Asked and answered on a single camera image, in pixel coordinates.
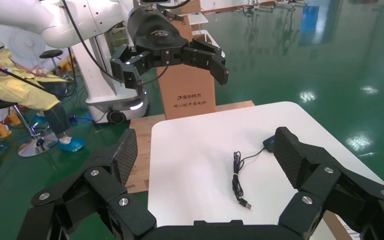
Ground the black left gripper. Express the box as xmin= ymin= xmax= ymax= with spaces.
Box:
xmin=109 ymin=6 xmax=229 ymax=97

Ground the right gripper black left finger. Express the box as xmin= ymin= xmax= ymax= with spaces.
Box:
xmin=16 ymin=128 xmax=156 ymax=240

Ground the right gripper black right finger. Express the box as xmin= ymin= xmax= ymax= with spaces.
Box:
xmin=273 ymin=126 xmax=384 ymax=240

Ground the black wired computer mouse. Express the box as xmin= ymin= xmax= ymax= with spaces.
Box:
xmin=231 ymin=135 xmax=280 ymax=212

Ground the tall printed cardboard box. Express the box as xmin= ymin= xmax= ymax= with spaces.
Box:
xmin=155 ymin=14 xmax=217 ymax=120

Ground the white robot torso and base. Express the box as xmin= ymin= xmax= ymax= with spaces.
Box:
xmin=71 ymin=36 xmax=150 ymax=125

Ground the black swivel chair chrome base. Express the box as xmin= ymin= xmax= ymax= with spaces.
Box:
xmin=0 ymin=87 xmax=60 ymax=159

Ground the black round stool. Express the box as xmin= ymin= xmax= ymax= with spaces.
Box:
xmin=38 ymin=49 xmax=64 ymax=76

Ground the seated operator in yellow coat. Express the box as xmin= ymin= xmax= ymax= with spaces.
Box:
xmin=0 ymin=19 xmax=87 ymax=153

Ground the white standing fan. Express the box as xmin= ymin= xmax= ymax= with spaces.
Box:
xmin=8 ymin=29 xmax=46 ymax=66

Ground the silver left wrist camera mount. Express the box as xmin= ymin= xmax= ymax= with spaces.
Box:
xmin=132 ymin=0 xmax=173 ymax=8

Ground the blue floor cable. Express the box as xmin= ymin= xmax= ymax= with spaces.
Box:
xmin=67 ymin=114 xmax=94 ymax=124

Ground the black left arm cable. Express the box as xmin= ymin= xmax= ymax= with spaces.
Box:
xmin=61 ymin=0 xmax=170 ymax=86

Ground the thin taut black cable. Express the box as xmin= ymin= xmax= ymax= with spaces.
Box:
xmin=0 ymin=59 xmax=78 ymax=99

